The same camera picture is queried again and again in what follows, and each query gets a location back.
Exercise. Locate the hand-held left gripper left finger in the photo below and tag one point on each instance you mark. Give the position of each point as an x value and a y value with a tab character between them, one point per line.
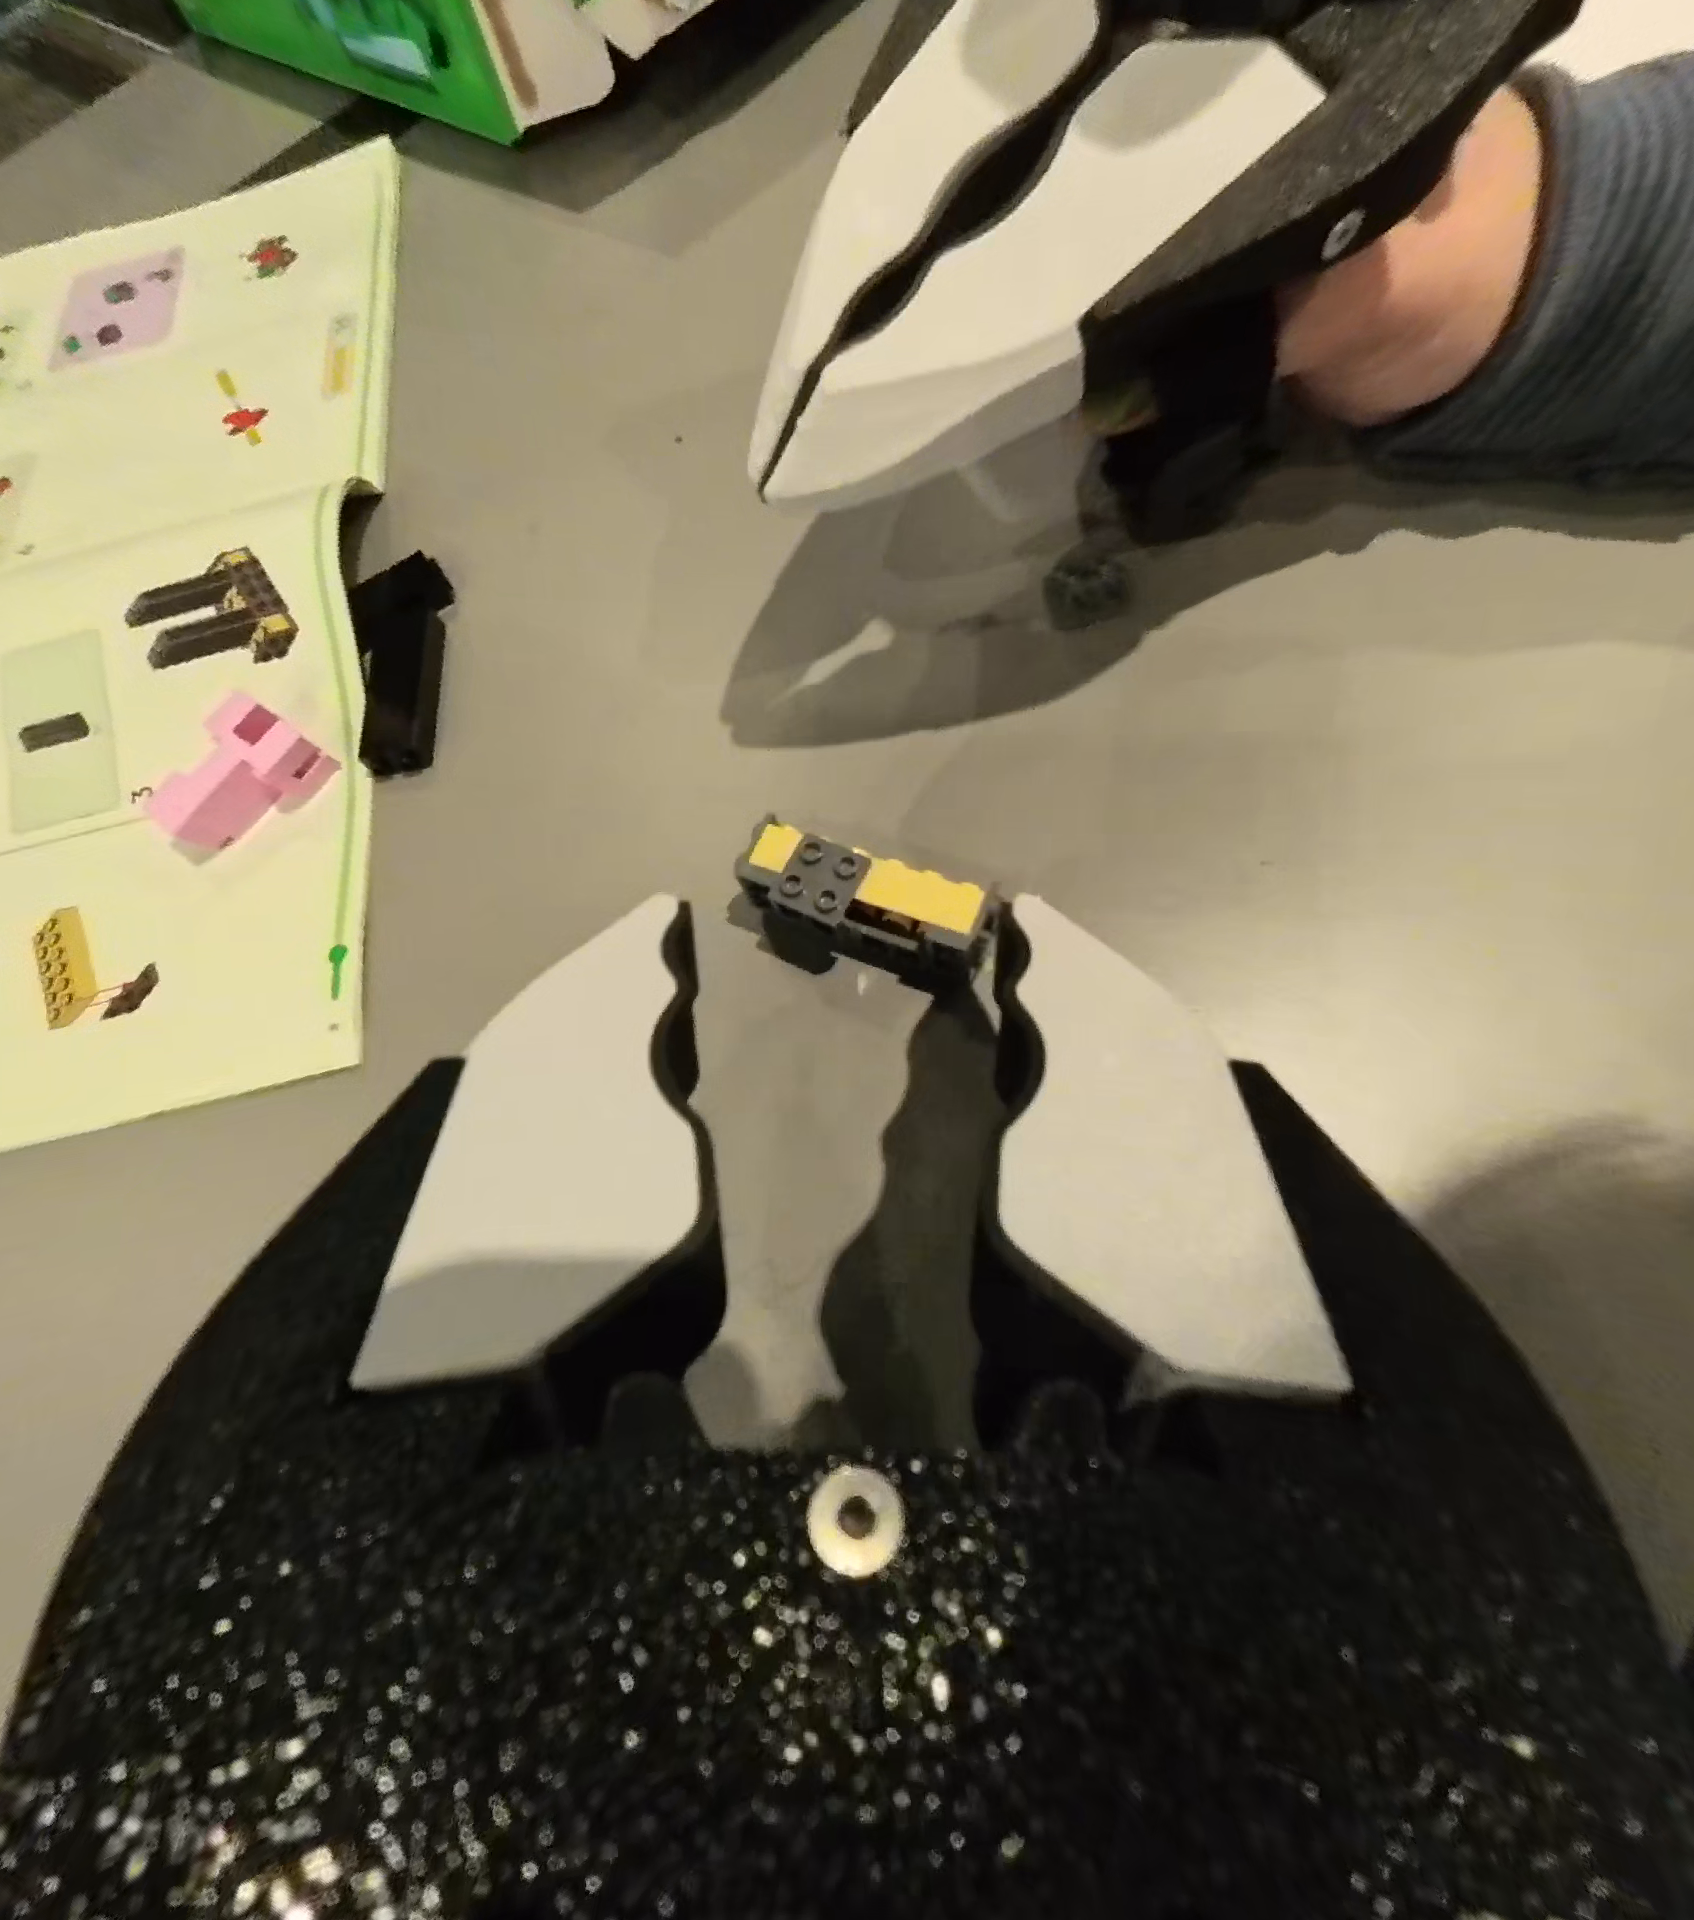
532	1185

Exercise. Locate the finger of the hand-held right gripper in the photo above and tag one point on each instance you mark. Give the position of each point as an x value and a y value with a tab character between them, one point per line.
1025	329
909	164

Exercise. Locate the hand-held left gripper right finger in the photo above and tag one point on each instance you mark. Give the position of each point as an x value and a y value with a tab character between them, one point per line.
1162	1200

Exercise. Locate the yellow and grey brick assembly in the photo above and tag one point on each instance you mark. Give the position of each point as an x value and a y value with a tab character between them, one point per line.
861	897

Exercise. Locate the person's right hand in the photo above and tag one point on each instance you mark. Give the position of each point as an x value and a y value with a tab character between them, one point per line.
1402	286

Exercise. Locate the small dark grey brick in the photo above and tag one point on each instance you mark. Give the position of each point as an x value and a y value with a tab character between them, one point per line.
1089	581

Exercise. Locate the pink brick pig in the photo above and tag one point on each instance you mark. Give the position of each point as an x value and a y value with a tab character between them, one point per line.
240	770

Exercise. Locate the black brick assembly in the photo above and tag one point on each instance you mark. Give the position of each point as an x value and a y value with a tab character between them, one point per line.
399	674

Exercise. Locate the green cardboard box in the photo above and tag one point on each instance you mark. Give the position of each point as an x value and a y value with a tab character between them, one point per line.
321	35

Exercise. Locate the building instruction booklet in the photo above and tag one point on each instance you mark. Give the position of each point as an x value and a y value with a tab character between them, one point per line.
114	451

